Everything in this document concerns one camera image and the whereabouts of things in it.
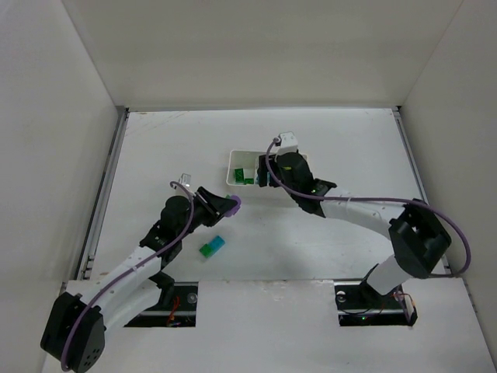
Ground aluminium rail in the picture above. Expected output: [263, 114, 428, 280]
[57, 106, 130, 298]
[392, 106, 453, 278]

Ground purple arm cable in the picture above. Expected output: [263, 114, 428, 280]
[266, 138, 473, 277]
[61, 180, 195, 370]

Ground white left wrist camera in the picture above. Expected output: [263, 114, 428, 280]
[179, 173, 192, 187]

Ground left aluminium rail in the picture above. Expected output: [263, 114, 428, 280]
[57, 106, 130, 298]

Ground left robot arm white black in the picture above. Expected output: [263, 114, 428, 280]
[40, 183, 241, 372]

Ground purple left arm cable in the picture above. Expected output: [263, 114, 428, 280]
[61, 180, 195, 370]

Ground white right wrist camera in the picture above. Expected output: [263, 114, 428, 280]
[273, 131, 298, 156]

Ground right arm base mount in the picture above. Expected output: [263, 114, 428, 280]
[334, 281, 418, 327]

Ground green teal lego stack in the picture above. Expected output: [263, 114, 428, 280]
[199, 235, 225, 259]

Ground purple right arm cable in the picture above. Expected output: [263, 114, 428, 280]
[266, 138, 473, 277]

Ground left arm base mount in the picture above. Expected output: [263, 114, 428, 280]
[126, 272, 199, 329]

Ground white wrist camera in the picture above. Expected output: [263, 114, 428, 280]
[273, 131, 298, 156]
[179, 173, 192, 187]

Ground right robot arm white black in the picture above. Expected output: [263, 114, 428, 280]
[258, 152, 452, 298]

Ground white three-compartment container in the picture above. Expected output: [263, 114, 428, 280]
[226, 150, 289, 200]

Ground right aluminium rail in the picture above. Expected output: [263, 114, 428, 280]
[392, 106, 453, 278]

